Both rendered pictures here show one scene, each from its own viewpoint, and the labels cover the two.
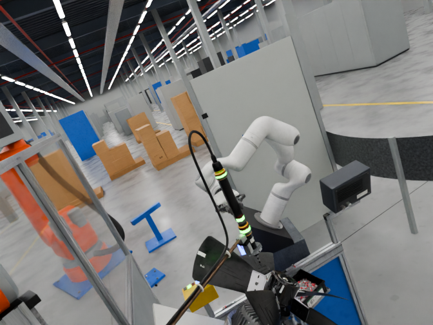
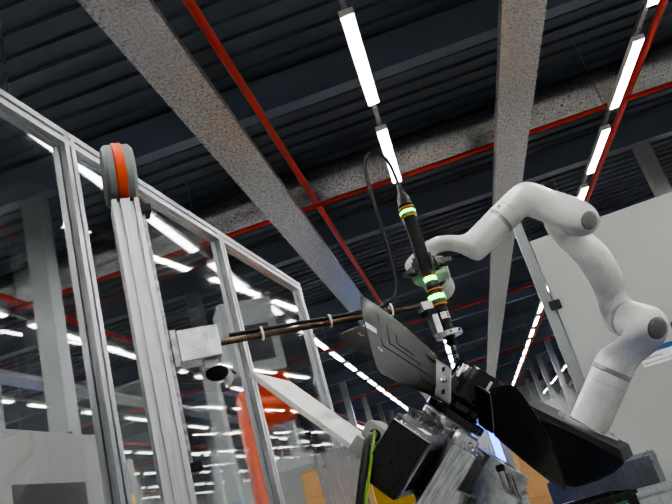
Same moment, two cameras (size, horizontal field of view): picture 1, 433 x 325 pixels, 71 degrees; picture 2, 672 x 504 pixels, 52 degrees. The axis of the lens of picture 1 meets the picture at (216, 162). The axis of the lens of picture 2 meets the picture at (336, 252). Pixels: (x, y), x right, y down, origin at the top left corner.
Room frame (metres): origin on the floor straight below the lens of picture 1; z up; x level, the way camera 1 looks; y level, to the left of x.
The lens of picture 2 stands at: (-0.62, -0.44, 1.03)
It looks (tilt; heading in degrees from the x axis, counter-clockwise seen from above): 20 degrees up; 22
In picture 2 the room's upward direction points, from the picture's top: 16 degrees counter-clockwise
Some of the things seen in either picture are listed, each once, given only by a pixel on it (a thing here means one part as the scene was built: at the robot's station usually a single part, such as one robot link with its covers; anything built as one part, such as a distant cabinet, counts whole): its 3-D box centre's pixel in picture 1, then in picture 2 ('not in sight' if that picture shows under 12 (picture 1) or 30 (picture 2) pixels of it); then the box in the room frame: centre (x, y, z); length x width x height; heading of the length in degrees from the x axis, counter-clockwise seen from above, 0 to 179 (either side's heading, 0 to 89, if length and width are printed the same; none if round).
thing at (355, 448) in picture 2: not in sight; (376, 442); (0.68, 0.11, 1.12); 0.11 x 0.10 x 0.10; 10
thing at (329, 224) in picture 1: (331, 228); not in sight; (1.52, -0.45, 0.96); 0.03 x 0.03 x 0.20; 10
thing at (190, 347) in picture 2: not in sight; (194, 347); (0.63, 0.45, 1.43); 0.10 x 0.07 x 0.08; 135
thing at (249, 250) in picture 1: (248, 242); (440, 319); (1.06, 0.01, 1.39); 0.09 x 0.07 x 0.10; 135
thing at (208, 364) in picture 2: not in sight; (216, 370); (0.65, 0.42, 1.37); 0.05 x 0.04 x 0.05; 135
